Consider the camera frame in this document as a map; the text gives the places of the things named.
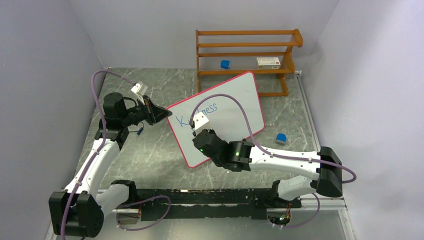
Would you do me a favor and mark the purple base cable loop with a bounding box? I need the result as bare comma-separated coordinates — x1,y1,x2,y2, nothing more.
114,195,172,232

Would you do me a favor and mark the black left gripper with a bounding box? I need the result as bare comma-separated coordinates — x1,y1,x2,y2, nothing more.
120,95,172,126

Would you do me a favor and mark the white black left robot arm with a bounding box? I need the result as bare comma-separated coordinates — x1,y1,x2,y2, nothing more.
48,92,173,238

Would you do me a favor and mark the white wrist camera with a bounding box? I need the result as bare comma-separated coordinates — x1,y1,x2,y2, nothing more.
190,111,213,136
130,81,148,105

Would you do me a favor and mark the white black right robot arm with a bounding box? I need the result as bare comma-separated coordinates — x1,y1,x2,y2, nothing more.
192,129,343,207

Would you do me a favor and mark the blue eraser on table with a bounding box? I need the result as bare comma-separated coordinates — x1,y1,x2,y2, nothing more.
275,133,287,146

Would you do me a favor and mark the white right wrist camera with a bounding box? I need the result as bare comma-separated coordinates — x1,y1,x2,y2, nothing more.
190,111,213,136

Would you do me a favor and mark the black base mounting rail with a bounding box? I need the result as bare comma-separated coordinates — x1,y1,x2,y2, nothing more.
117,188,302,221

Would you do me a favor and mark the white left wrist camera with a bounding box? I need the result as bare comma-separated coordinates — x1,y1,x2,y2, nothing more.
130,81,148,105

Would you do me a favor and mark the pink framed whiteboard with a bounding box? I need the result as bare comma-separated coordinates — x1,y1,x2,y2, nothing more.
167,71,265,168

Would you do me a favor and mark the blue eraser on shelf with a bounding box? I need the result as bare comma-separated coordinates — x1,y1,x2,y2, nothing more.
220,60,231,70

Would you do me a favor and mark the white cardboard box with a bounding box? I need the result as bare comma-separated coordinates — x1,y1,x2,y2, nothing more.
256,57,281,70

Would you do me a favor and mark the blue marker cap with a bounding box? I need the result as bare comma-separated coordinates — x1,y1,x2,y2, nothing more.
136,127,144,136

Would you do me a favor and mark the orange wooden shelf rack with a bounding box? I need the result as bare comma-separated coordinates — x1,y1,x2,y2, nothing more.
195,28,304,97

